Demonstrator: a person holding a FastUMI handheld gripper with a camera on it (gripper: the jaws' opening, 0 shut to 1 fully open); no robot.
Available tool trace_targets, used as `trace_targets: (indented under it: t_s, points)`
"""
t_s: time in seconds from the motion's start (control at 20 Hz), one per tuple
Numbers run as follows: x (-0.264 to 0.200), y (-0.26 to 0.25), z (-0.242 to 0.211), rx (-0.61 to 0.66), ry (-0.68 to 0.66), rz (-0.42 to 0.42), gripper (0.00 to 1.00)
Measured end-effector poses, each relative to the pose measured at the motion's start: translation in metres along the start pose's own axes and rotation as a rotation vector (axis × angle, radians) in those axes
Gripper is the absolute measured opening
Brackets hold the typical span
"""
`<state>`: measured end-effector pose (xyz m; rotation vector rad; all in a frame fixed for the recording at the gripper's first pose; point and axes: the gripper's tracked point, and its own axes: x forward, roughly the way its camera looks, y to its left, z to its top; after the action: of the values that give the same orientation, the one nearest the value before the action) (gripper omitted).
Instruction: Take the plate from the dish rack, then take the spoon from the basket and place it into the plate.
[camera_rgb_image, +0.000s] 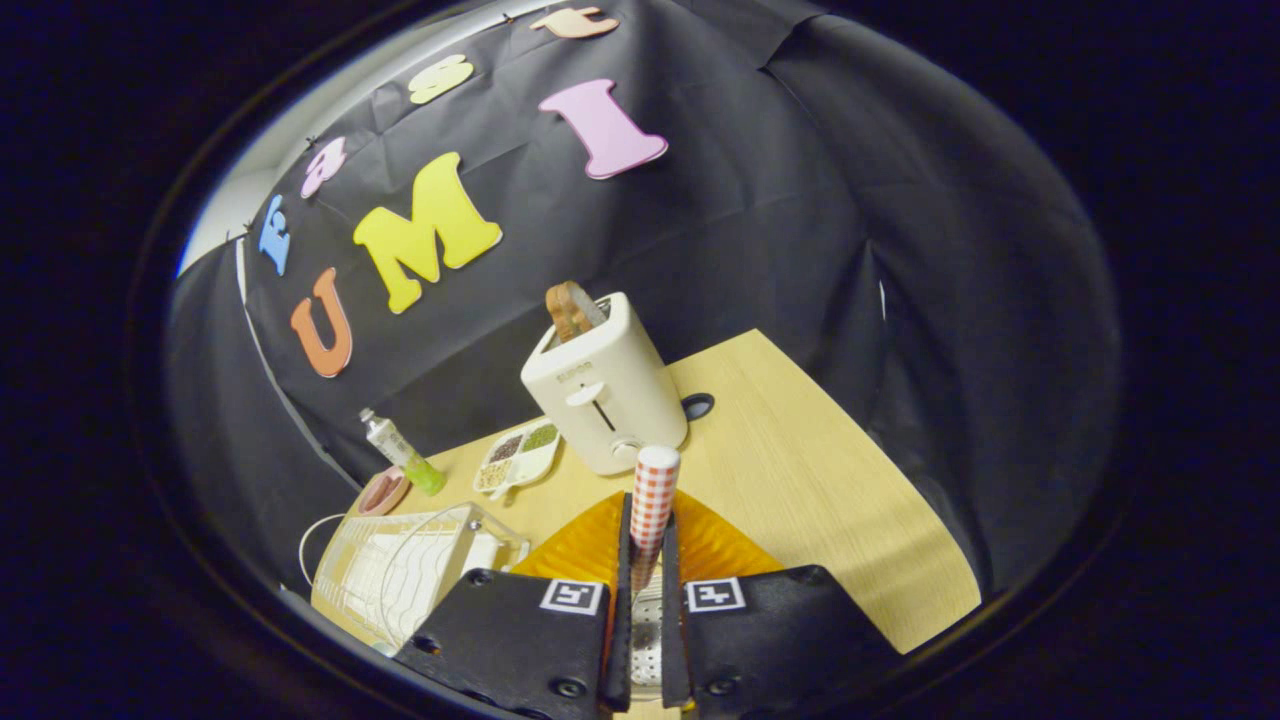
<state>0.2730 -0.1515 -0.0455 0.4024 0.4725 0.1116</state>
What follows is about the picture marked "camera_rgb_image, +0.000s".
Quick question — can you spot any white divided tray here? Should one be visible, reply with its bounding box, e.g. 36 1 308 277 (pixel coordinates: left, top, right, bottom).
473 421 561 501

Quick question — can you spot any clear bottle with green drink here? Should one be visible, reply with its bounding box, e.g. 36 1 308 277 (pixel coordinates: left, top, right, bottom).
359 407 448 497

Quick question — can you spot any white toaster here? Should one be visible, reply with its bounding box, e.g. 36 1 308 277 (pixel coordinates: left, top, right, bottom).
520 291 690 476

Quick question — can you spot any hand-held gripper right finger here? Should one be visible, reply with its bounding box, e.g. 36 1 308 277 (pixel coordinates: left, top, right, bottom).
660 490 901 719

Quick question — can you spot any spoon with checkered handle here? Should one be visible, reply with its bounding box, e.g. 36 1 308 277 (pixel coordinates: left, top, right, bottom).
629 446 681 593

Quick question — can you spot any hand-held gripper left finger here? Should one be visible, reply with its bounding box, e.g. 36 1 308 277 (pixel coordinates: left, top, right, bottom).
395 490 634 719

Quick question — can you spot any toasted bread slice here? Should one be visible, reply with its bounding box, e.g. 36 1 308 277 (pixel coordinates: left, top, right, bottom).
545 281 608 344

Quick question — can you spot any white wire dish rack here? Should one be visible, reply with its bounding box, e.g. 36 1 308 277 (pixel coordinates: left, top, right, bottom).
298 502 531 656

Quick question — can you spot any small pink plate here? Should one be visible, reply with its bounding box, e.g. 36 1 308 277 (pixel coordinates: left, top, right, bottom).
358 466 413 517

